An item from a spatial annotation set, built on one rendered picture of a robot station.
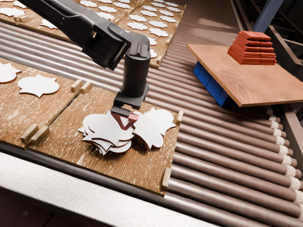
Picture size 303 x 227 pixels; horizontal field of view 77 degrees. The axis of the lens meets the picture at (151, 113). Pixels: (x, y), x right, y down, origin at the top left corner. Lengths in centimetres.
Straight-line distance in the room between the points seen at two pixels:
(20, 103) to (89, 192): 40
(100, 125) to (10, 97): 36
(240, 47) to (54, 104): 91
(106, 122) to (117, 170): 15
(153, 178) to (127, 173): 8
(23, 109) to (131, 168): 42
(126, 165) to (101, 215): 14
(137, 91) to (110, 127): 18
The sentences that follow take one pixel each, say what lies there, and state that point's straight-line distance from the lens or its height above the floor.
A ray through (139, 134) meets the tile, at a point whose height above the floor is 100.
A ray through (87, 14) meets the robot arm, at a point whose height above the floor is 131.
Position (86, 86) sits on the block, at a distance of 80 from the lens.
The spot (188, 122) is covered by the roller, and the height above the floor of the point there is 91.
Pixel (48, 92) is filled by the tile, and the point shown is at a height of 95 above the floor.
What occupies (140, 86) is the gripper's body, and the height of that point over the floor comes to 118.
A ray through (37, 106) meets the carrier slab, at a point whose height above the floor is 94.
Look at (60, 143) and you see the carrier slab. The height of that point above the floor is 94.
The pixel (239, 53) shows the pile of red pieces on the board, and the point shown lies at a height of 108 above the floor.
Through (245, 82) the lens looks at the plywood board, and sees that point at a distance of 97.
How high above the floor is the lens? 144
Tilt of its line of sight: 42 degrees down
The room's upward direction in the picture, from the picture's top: 15 degrees clockwise
